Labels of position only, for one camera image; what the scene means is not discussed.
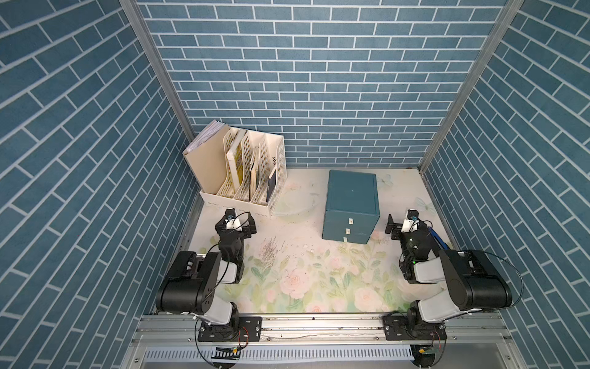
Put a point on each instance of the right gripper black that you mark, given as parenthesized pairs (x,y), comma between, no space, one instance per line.
(397,229)

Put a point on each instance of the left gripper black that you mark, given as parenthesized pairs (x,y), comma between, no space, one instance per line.
(245,231)

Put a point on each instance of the teal drawer cabinet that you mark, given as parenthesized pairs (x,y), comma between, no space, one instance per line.
(352,207)

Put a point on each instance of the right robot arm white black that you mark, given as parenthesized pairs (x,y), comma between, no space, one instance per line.
(473,284)

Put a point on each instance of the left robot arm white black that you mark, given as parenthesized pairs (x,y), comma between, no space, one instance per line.
(189,287)

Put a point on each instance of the black blue tool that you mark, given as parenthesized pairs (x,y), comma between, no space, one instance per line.
(441,243)

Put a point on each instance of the cream mesh file organizer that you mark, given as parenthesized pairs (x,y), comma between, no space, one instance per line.
(261,152)

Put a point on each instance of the floral table mat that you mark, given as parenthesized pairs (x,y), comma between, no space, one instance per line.
(290,268)

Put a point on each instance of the beige folder with papers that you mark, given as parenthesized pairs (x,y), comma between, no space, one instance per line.
(207,158)

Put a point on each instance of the yellow green booklet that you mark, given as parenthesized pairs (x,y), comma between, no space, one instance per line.
(234,157)

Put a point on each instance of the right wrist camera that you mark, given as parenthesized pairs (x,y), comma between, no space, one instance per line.
(410,222)

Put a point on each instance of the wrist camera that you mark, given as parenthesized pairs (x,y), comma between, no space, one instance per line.
(231,219)
(410,222)

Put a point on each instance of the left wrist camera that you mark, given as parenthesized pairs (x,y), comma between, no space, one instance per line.
(231,219)

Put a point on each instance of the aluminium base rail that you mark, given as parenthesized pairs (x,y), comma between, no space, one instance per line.
(324,341)

